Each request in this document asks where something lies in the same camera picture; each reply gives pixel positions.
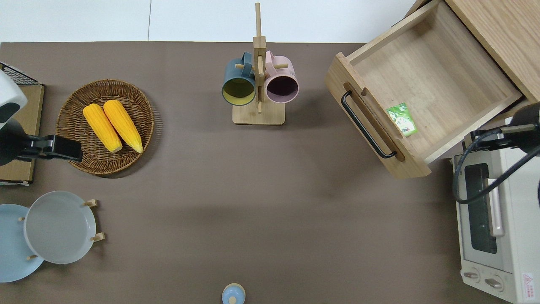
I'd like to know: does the grey plate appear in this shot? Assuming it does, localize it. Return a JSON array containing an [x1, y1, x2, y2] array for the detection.
[[23, 190, 97, 265]]

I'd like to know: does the black drawer handle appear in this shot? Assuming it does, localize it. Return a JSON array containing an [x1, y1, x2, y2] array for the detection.
[[340, 90, 398, 160]]

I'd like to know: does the yellow corn cob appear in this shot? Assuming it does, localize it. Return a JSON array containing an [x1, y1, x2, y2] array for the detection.
[[82, 103, 124, 153], [103, 99, 143, 154]]

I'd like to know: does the wooden cabinet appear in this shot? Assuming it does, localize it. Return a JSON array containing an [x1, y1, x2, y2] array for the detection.
[[403, 0, 540, 124]]

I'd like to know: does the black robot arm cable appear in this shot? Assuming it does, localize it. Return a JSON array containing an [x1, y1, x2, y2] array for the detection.
[[452, 129, 540, 206]]

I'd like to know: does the round brown wicker basket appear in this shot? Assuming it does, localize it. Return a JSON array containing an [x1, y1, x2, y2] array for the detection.
[[56, 79, 156, 176]]

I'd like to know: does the wooden plate rack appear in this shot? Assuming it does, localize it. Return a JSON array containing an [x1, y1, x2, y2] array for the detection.
[[17, 199, 105, 261]]

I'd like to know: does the wooden mug tree stand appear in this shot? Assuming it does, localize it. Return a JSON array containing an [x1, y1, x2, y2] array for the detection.
[[232, 2, 286, 126]]

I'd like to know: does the blue round lidded jar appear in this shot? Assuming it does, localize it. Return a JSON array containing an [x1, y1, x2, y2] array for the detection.
[[221, 283, 246, 304]]

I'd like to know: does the silver oven door handle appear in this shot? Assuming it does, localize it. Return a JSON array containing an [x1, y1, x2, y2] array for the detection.
[[484, 178, 505, 237]]

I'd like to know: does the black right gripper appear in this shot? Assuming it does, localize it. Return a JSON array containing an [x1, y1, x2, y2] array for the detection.
[[464, 128, 513, 152]]

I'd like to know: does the light blue plate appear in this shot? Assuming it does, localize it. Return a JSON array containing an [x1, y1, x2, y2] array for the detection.
[[0, 204, 45, 283]]

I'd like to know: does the black wire basket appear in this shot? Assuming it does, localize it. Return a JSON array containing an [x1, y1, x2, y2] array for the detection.
[[0, 62, 40, 86]]

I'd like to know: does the green tea packet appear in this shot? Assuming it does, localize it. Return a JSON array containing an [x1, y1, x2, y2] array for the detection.
[[386, 102, 419, 138]]

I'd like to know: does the cream toaster oven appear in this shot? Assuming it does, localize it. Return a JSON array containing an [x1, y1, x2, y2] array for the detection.
[[451, 116, 540, 304]]

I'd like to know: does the light wooden drawer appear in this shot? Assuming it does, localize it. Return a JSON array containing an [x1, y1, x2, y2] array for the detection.
[[324, 0, 524, 179]]

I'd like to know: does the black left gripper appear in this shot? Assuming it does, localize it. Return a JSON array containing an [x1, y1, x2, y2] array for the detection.
[[17, 134, 84, 163]]

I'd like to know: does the dark teal mug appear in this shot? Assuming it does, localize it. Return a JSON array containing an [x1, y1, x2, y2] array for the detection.
[[221, 52, 257, 106]]

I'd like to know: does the pink mug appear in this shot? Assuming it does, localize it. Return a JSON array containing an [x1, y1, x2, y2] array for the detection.
[[264, 50, 300, 104]]

